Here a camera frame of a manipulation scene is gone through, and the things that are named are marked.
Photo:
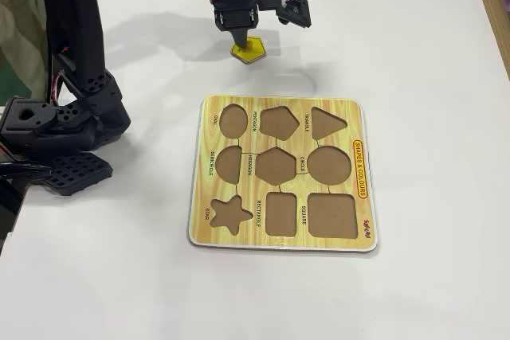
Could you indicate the wooden shape puzzle board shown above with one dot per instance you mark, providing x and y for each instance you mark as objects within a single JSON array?
[{"x": 303, "y": 141}]

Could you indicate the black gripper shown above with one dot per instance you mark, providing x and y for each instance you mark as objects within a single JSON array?
[{"x": 233, "y": 18}]

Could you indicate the floral green cloth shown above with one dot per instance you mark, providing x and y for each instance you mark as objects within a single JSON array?
[{"x": 20, "y": 17}]

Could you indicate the yellow pentagon puzzle piece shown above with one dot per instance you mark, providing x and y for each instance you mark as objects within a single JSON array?
[{"x": 256, "y": 53}]

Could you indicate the black grid base plate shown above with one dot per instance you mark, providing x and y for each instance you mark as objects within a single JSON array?
[{"x": 75, "y": 174}]

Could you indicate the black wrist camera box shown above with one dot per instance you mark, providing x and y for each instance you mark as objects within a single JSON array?
[{"x": 296, "y": 9}]

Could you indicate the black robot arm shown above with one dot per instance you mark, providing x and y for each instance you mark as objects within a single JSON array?
[{"x": 79, "y": 37}]

